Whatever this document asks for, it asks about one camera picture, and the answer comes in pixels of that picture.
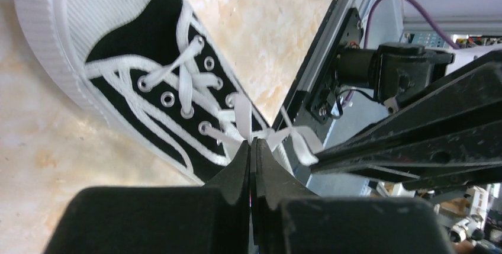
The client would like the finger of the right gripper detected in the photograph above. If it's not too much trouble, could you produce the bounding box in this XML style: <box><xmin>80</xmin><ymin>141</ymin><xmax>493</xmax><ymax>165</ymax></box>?
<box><xmin>311</xmin><ymin>50</ymin><xmax>501</xmax><ymax>190</ymax></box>

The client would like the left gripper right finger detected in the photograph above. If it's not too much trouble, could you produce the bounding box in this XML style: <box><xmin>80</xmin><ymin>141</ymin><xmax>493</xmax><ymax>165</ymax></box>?
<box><xmin>250</xmin><ymin>139</ymin><xmax>455</xmax><ymax>253</ymax></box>

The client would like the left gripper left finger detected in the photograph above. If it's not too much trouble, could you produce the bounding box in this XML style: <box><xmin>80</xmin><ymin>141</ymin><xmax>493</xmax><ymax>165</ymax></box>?
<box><xmin>45</xmin><ymin>142</ymin><xmax>250</xmax><ymax>253</ymax></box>

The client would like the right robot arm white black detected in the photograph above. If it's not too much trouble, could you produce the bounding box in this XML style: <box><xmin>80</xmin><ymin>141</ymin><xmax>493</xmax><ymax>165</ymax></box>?
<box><xmin>310</xmin><ymin>43</ymin><xmax>501</xmax><ymax>190</ymax></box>

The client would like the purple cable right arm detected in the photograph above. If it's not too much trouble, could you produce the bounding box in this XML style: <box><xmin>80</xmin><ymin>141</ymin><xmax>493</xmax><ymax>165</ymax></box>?
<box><xmin>362</xmin><ymin>0</ymin><xmax>462</xmax><ymax>51</ymax></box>

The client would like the black white sneaker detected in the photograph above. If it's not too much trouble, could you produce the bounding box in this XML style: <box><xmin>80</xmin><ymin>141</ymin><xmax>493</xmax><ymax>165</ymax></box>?
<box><xmin>14</xmin><ymin>0</ymin><xmax>323</xmax><ymax>183</ymax></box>

